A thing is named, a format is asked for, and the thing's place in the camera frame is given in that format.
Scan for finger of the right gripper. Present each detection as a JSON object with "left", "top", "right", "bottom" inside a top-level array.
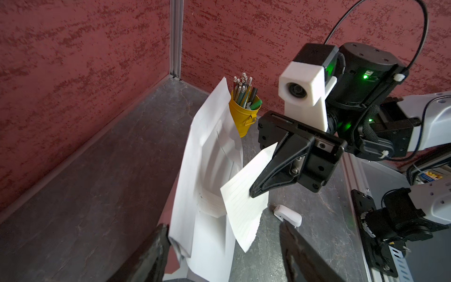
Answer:
[{"left": 250, "top": 131, "right": 315, "bottom": 198}]

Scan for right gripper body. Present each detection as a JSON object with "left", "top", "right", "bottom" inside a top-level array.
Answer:
[{"left": 257, "top": 111, "right": 347, "bottom": 193}]

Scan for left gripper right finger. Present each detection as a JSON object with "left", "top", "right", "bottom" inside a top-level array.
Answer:
[{"left": 280, "top": 222, "right": 343, "bottom": 282}]

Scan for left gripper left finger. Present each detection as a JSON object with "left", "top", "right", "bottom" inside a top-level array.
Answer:
[{"left": 108, "top": 224, "right": 170, "bottom": 282}]

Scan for small white stapler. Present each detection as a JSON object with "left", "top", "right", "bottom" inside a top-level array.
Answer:
[{"left": 273, "top": 204, "right": 303, "bottom": 227}]

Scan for white receipt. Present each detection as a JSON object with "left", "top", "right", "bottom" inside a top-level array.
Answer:
[{"left": 220, "top": 143, "right": 277, "bottom": 252}]

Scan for white gift bag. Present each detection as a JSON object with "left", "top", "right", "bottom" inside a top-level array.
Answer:
[{"left": 163, "top": 78, "right": 243, "bottom": 282}]

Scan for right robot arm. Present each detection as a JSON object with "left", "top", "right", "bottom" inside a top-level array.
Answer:
[{"left": 250, "top": 42, "right": 451, "bottom": 197}]

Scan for yellow pencil cup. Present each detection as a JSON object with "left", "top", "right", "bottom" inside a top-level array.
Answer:
[{"left": 229, "top": 92, "right": 263, "bottom": 137}]

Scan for pencils in cup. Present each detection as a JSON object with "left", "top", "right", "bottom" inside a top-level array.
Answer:
[{"left": 231, "top": 72, "right": 263, "bottom": 110}]

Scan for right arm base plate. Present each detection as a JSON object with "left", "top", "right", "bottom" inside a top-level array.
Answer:
[{"left": 351, "top": 189, "right": 405, "bottom": 278}]

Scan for right corner aluminium post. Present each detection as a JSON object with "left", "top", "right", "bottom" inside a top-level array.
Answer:
[{"left": 170, "top": 0, "right": 184, "bottom": 79}]

